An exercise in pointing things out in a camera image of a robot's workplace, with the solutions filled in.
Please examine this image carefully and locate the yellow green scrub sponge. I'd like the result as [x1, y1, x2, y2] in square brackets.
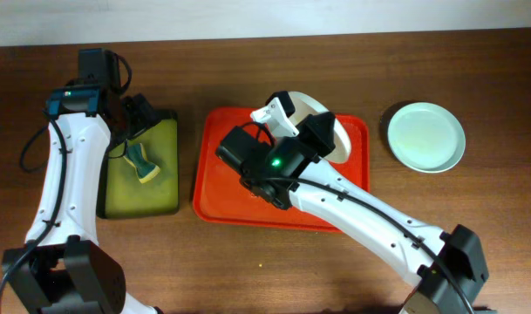
[123, 143, 160, 184]

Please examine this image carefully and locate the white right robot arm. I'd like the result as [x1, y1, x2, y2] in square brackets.
[216, 113, 489, 313]

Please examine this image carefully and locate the cream white plate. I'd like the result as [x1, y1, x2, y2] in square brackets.
[289, 91, 351, 164]

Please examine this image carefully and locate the black tray with yellow liquid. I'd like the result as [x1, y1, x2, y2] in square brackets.
[96, 110, 179, 219]

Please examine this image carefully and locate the red plastic tray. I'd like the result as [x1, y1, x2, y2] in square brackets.
[193, 107, 371, 233]

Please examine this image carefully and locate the mint green plate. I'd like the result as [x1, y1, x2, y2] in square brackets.
[386, 102, 466, 174]

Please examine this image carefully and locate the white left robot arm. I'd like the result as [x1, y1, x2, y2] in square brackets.
[0, 87, 160, 313]

